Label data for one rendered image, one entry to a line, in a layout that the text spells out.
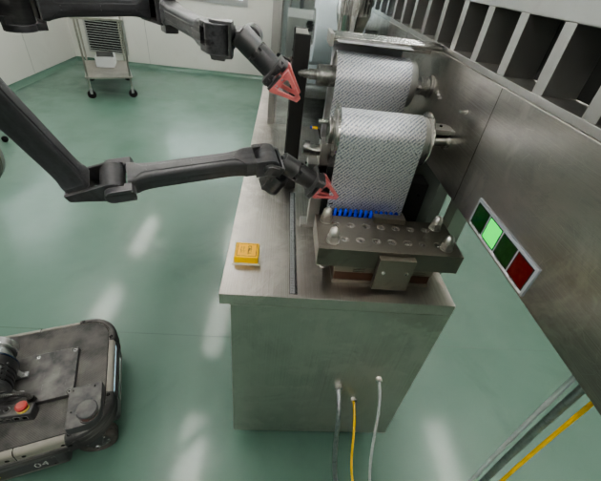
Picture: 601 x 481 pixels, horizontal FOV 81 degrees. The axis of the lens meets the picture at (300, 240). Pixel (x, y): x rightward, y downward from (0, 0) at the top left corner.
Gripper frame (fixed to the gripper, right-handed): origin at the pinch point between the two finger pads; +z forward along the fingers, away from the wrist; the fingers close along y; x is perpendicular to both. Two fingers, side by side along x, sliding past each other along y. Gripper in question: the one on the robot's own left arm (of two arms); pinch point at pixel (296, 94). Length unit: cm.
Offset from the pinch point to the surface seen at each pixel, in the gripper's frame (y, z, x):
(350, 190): 5.9, 29.4, -6.3
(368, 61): -21.2, 12.4, 18.4
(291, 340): 32, 44, -45
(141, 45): -544, -125, -237
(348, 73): -18.3, 10.1, 12.0
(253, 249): 16.0, 19.7, -37.2
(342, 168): 5.9, 22.3, -3.3
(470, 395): 6, 164, -37
